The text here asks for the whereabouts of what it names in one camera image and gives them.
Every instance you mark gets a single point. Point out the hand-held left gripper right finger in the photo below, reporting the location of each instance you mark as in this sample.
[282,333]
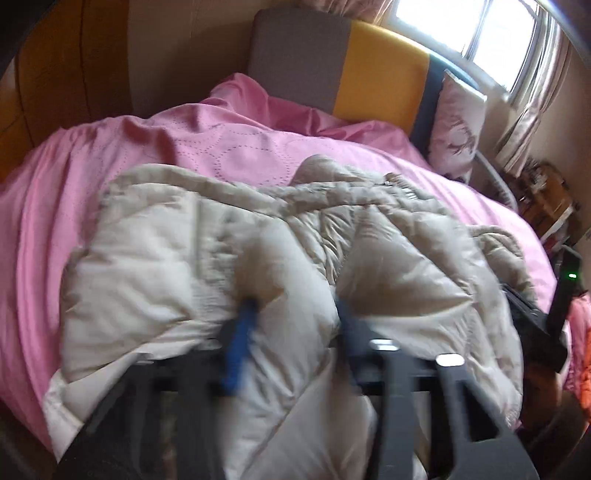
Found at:
[348,332]

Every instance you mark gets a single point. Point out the wooden wardrobe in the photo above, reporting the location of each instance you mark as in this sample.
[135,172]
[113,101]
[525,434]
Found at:
[60,69]

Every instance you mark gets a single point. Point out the window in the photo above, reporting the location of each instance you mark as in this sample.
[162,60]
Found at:
[485,37]

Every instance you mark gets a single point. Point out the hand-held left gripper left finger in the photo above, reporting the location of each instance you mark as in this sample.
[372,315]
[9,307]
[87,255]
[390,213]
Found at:
[238,337]

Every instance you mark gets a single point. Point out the pink patterned curtain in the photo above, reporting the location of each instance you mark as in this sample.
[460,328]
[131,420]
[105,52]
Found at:
[341,7]
[535,115]

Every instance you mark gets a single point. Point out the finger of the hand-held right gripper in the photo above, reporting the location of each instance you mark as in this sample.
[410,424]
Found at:
[538,332]

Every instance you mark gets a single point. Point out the beige puffer jacket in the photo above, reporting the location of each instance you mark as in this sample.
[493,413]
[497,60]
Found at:
[300,258]

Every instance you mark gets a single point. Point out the grey bed frame rail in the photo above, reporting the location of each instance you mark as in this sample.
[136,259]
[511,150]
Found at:
[496,182]

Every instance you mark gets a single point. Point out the cluttered wooden desk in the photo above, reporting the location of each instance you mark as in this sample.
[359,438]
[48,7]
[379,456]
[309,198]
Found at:
[545,198]

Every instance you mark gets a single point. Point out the deer print pillow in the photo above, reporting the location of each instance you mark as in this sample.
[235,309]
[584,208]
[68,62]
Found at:
[457,129]

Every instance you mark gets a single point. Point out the pink duvet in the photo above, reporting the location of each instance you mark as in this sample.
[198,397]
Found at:
[184,143]

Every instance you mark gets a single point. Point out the grey yellow blue headboard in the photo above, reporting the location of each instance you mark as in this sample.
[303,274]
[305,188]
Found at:
[378,69]

